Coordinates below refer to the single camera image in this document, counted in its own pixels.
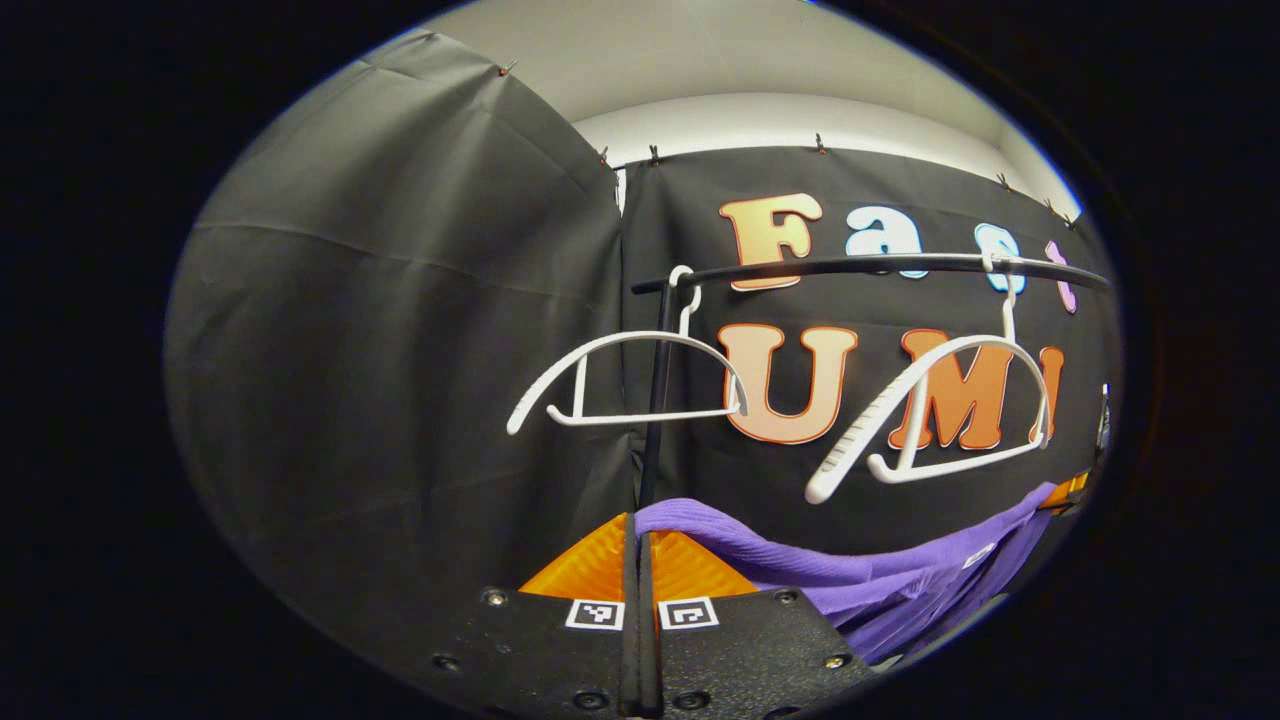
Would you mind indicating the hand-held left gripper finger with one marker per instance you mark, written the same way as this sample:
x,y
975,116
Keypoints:
x,y
648,650
630,650

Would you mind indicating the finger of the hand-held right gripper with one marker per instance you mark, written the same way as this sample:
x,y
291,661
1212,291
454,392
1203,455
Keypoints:
x,y
1065,492

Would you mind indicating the black clothes rack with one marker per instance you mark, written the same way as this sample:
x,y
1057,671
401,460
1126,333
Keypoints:
x,y
850,266

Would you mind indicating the white plastic hanger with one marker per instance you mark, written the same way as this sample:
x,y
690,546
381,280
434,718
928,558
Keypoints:
x,y
640,338
880,410

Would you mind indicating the black backdrop cloth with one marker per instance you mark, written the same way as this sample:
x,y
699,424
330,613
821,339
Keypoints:
x,y
400,350

